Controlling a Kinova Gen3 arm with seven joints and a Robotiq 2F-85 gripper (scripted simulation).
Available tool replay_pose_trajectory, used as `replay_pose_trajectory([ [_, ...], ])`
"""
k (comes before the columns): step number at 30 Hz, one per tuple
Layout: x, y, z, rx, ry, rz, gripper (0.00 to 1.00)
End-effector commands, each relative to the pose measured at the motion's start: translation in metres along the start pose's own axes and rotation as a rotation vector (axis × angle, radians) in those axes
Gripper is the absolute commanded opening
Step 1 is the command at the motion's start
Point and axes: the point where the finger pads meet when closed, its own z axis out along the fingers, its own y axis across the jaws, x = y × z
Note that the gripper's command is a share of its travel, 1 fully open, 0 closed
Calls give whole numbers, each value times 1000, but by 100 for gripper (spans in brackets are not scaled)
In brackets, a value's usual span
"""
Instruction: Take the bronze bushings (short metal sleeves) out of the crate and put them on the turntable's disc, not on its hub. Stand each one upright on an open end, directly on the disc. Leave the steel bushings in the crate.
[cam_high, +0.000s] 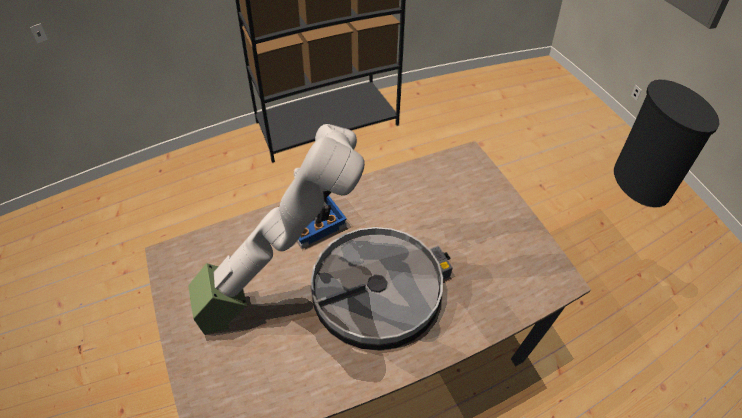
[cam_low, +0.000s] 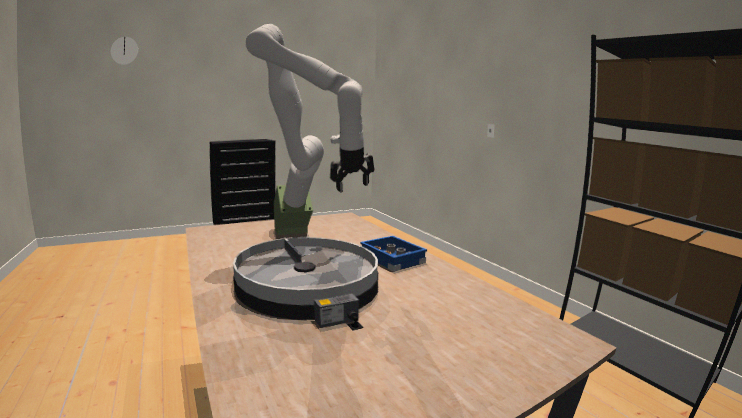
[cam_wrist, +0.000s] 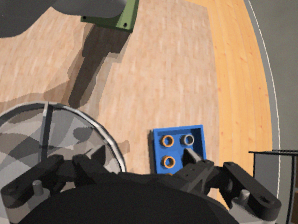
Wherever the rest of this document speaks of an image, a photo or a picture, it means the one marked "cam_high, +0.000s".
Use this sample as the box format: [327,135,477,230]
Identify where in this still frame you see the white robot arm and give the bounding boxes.
[214,124,365,297]

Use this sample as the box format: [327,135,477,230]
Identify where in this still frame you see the blue crate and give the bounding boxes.
[298,196,347,248]

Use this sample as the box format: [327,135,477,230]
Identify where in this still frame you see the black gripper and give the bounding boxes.
[314,191,331,224]

